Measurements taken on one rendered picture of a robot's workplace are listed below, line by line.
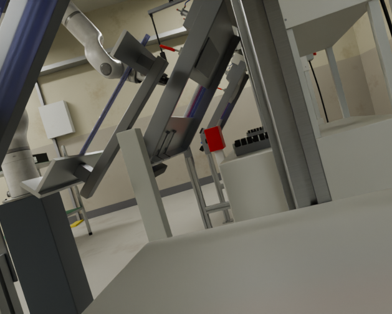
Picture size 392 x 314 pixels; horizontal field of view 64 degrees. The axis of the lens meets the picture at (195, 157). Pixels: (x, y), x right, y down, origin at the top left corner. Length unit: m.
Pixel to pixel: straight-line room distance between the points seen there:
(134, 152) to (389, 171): 0.83
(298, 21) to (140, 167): 0.70
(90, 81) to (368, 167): 4.60
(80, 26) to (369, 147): 1.15
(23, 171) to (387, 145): 1.34
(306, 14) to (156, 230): 0.84
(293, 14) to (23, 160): 1.15
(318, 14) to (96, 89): 4.38
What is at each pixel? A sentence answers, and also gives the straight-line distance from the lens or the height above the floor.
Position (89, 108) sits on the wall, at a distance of 5.24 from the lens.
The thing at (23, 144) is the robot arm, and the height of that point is 0.91.
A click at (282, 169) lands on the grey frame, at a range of 1.10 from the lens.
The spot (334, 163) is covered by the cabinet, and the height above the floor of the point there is 0.52.
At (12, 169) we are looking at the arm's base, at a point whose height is 0.82.
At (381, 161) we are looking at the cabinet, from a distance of 1.20.
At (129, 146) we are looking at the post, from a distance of 0.94.
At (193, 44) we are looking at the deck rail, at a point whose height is 1.06.
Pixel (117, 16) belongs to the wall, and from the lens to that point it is 5.46.
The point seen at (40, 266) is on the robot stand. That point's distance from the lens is 1.44.
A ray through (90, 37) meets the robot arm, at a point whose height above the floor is 1.22.
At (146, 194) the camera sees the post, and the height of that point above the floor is 0.62.
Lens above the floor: 0.73
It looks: 3 degrees down
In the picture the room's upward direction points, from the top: 16 degrees counter-clockwise
